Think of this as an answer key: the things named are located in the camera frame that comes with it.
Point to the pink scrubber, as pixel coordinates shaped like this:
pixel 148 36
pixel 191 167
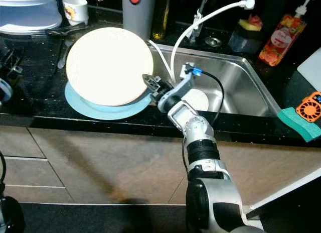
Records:
pixel 256 21

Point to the brown base cabinet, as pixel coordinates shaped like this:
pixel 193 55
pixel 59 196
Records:
pixel 110 165

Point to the metal drain plug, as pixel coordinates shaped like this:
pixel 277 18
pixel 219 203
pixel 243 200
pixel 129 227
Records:
pixel 213 41

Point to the black ladle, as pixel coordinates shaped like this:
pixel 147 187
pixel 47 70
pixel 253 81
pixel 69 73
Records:
pixel 67 28

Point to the green sponge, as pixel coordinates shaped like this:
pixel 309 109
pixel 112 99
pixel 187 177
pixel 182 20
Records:
pixel 298 125

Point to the blue tape strip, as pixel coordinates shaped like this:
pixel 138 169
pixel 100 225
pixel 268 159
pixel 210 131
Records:
pixel 196 71

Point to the peach soap pump bottle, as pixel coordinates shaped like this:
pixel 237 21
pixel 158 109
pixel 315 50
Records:
pixel 281 39

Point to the metal spoon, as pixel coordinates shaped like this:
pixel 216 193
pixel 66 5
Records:
pixel 65 49

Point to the yellow sponge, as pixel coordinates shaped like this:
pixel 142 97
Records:
pixel 246 25

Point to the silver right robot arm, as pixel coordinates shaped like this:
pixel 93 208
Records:
pixel 203 152

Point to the stainless steel sink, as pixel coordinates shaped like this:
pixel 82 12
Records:
pixel 246 77

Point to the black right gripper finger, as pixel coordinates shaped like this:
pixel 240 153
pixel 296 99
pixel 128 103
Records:
pixel 149 79
pixel 153 90

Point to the grey canister with red label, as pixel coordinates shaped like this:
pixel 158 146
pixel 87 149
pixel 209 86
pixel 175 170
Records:
pixel 138 19

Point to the white printed cup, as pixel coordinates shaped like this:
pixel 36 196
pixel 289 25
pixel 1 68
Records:
pixel 75 11

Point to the thin white tube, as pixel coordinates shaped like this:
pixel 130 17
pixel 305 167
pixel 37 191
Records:
pixel 159 54

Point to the white cutting board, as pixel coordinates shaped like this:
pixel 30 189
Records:
pixel 311 70

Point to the orange handheld fan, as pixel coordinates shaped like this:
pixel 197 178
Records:
pixel 310 107

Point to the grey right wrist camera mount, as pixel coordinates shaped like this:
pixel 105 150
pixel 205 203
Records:
pixel 183 85

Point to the round cream floral plate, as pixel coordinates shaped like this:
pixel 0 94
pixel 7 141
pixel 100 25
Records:
pixel 108 65

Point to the chrome sink faucet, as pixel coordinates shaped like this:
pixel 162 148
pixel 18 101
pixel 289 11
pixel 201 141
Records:
pixel 198 17

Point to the light blue plate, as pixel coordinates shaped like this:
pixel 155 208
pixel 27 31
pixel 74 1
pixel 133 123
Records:
pixel 95 112

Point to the clear plastic container stack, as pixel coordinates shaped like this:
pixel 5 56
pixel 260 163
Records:
pixel 27 14

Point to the yellow oil bottle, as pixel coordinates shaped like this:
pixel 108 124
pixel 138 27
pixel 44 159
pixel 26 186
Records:
pixel 161 17

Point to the black sponge holder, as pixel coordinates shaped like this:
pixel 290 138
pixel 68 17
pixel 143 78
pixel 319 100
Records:
pixel 243 42

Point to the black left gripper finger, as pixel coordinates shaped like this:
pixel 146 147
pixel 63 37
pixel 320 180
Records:
pixel 9 56
pixel 18 60

